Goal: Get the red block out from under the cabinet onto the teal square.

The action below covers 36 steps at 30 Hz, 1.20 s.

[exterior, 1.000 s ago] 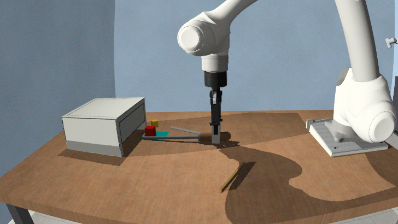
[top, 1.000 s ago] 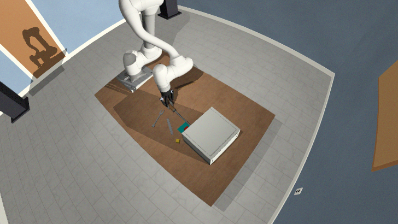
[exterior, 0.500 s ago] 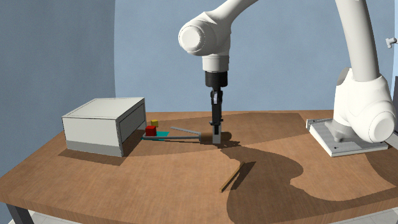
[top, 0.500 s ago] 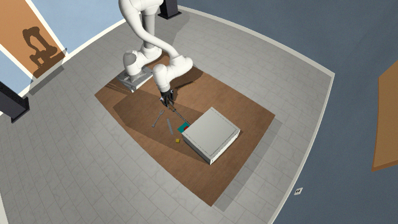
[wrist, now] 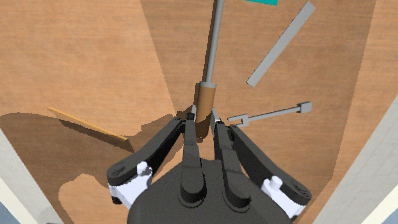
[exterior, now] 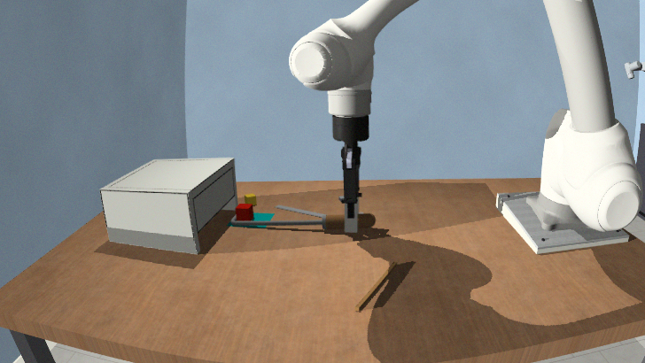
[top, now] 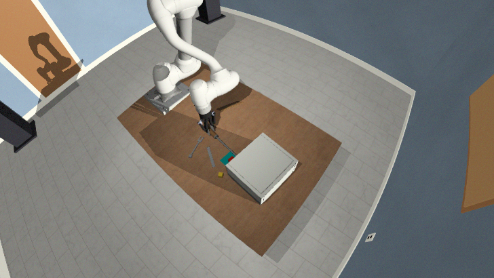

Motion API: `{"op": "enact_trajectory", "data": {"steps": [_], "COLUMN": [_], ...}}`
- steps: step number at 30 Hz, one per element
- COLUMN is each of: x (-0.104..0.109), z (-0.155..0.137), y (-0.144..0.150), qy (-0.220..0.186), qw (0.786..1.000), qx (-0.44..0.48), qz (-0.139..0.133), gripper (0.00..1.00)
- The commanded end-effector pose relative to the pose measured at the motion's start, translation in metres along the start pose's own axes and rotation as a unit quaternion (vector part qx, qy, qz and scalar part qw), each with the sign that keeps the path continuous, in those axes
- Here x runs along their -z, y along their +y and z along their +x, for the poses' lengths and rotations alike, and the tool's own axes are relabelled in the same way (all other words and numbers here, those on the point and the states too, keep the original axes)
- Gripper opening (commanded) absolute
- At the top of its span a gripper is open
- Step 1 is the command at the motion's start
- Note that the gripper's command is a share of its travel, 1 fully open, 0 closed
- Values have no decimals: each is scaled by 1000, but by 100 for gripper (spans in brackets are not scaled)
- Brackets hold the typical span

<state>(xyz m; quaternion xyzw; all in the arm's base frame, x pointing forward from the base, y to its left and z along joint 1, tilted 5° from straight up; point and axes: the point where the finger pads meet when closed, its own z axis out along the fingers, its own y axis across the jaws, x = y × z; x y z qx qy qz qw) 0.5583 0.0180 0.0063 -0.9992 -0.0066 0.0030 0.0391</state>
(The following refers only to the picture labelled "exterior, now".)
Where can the red block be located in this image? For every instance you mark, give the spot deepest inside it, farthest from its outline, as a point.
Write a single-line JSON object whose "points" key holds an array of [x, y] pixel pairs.
{"points": [[244, 212]]}

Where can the yellow cube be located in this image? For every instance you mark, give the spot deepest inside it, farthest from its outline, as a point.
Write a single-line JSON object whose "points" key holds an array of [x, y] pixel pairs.
{"points": [[250, 199]]}

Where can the small white cabinet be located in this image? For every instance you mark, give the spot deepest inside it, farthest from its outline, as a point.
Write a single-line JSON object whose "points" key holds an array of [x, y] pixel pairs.
{"points": [[165, 203]]}

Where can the teal square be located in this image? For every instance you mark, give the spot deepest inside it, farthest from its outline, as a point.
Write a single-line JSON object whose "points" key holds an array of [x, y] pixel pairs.
{"points": [[257, 216]]}

